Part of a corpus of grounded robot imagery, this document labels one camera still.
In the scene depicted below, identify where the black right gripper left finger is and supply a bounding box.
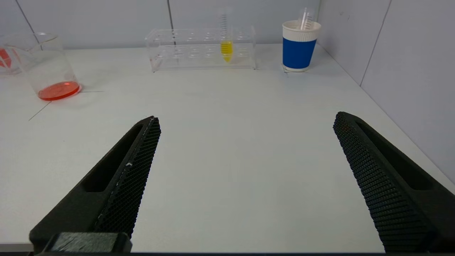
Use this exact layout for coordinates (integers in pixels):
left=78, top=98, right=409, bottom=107
left=29, top=116, right=161, bottom=254

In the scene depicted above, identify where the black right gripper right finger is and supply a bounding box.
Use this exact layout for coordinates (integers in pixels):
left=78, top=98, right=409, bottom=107
left=333, top=112, right=455, bottom=254

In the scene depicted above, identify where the test tube with red pigment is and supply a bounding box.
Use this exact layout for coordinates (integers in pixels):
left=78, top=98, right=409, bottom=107
left=0, top=48, right=12, bottom=69
left=298, top=7, right=316, bottom=31

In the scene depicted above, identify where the clear glass beaker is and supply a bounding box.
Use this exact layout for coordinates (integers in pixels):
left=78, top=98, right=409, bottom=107
left=0, top=32, right=82, bottom=101

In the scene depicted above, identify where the clear acrylic test tube rack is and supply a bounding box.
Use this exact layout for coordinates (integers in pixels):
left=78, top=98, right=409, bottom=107
left=0, top=46, right=23, bottom=76
left=145, top=25, right=257, bottom=73

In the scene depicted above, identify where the test tube with yellow pigment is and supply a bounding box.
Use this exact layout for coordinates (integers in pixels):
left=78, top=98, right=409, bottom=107
left=218, top=7, right=234, bottom=63

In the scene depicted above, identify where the blue white paper cup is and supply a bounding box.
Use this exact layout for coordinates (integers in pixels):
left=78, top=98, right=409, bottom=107
left=282, top=20, right=322, bottom=73

